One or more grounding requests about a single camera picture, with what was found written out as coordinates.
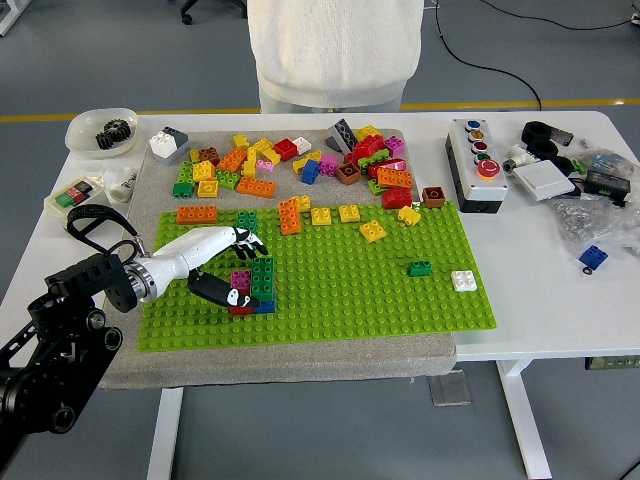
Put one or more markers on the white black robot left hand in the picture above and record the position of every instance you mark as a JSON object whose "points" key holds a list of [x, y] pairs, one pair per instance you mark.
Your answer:
{"points": [[182, 252]]}

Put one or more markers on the dark green long toy brick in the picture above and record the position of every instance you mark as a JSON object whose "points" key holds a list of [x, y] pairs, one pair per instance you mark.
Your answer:
{"points": [[246, 220], [264, 279]]}

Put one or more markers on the orange long toy brick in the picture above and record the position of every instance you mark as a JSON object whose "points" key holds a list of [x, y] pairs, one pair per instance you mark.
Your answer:
{"points": [[256, 187], [197, 214], [395, 178], [289, 216]]}

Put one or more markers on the small dark green toy brick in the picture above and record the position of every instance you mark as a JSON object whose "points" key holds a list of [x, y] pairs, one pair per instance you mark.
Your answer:
{"points": [[419, 268], [183, 189]]}

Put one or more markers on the yellow square toy brick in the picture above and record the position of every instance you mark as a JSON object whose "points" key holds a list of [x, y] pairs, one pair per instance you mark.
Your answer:
{"points": [[208, 189], [203, 172], [349, 212], [321, 215], [372, 230]]}

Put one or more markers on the lime green toy brick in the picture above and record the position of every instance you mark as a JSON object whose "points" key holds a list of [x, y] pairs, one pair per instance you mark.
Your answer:
{"points": [[186, 172], [227, 179], [376, 187], [375, 159]]}

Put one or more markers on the small yellow toy brick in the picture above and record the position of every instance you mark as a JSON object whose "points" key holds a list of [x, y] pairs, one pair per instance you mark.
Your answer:
{"points": [[195, 155]]}

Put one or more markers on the blue square toy brick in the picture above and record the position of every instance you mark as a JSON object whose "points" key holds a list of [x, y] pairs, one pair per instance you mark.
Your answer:
{"points": [[266, 307]]}

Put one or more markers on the pink small toy brick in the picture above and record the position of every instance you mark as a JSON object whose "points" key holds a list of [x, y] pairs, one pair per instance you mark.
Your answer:
{"points": [[265, 165]]}

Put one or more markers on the magenta square toy brick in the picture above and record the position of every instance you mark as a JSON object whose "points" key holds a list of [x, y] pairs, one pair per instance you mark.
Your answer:
{"points": [[328, 165], [395, 145]]}

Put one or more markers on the brown square toy brick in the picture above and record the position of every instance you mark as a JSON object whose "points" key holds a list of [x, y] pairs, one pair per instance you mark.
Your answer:
{"points": [[434, 197], [348, 173]]}

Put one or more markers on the grey sloped toy brick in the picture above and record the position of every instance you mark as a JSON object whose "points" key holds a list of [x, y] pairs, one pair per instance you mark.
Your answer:
{"points": [[342, 135]]}

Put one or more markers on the red curved toy brick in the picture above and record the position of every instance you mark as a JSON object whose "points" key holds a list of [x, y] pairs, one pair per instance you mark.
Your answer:
{"points": [[390, 166]]}

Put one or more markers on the white square toy brick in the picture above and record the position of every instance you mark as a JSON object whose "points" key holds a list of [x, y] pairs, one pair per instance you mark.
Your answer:
{"points": [[463, 281]]}

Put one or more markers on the white and grey block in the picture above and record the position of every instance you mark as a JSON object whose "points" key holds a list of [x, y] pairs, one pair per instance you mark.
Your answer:
{"points": [[167, 147]]}

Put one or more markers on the black gear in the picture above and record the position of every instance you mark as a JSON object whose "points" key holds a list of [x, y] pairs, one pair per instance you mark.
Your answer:
{"points": [[105, 141], [120, 129]]}

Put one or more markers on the grey-brown felt mat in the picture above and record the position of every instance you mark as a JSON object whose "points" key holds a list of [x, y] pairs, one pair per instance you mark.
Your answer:
{"points": [[275, 365]]}

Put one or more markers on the white plastic tray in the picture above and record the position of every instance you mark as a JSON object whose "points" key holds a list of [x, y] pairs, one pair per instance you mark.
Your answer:
{"points": [[82, 130]]}

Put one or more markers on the lime green studded baseplate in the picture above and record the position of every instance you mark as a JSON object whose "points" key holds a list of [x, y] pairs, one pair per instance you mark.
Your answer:
{"points": [[350, 300]]}

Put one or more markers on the white table leg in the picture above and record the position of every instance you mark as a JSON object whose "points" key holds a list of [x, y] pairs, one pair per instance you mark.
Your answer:
{"points": [[165, 435], [525, 425]]}

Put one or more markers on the black office chair base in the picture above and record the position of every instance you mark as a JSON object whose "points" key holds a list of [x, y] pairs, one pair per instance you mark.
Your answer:
{"points": [[186, 19]]}

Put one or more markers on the grey floor plate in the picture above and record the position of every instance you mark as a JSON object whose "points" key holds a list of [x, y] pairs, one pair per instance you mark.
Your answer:
{"points": [[450, 389]]}

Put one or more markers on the white push-button control box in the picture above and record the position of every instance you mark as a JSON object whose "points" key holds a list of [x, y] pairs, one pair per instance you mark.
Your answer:
{"points": [[477, 192]]}

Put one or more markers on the white pipe fitting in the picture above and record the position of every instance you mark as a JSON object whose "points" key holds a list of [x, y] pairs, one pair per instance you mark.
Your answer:
{"points": [[517, 157]]}

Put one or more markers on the black tape roll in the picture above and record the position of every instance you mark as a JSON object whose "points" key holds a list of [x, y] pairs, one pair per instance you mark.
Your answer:
{"points": [[537, 152], [530, 135], [559, 169]]}

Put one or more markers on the dark clear plastic case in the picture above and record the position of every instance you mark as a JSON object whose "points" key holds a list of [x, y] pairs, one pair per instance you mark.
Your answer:
{"points": [[562, 136]]}

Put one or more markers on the small green plastic part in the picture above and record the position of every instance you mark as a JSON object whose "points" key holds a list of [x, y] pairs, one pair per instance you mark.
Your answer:
{"points": [[578, 165]]}

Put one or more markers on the clear bag of screws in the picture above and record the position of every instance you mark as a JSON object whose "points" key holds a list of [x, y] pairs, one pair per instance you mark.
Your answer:
{"points": [[590, 220]]}

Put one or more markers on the black power adapter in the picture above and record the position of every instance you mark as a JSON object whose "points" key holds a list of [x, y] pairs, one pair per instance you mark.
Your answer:
{"points": [[607, 183]]}

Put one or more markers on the clear bag of parts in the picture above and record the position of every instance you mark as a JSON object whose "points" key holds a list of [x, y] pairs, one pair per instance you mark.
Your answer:
{"points": [[610, 161]]}

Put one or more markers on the table height control panel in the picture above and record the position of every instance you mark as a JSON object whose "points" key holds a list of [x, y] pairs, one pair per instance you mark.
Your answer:
{"points": [[612, 362]]}

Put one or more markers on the white switch box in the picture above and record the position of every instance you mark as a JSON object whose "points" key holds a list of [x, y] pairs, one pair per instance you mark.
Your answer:
{"points": [[75, 197]]}

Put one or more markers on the white furniture frame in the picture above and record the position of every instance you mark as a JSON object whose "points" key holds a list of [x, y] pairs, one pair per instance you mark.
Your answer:
{"points": [[10, 12]]}

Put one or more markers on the white wall switch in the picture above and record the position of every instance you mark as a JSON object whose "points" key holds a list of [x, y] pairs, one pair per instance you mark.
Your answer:
{"points": [[544, 181]]}

